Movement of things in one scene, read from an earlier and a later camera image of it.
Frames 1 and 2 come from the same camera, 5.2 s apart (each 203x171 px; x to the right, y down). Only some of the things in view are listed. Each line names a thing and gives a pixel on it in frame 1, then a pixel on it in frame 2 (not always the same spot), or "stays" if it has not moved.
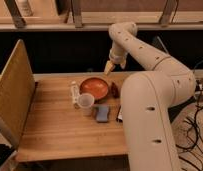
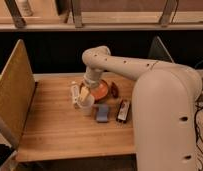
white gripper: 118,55 -> 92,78
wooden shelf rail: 99,21 stays
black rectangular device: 119,117 stays
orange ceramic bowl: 95,86 stays
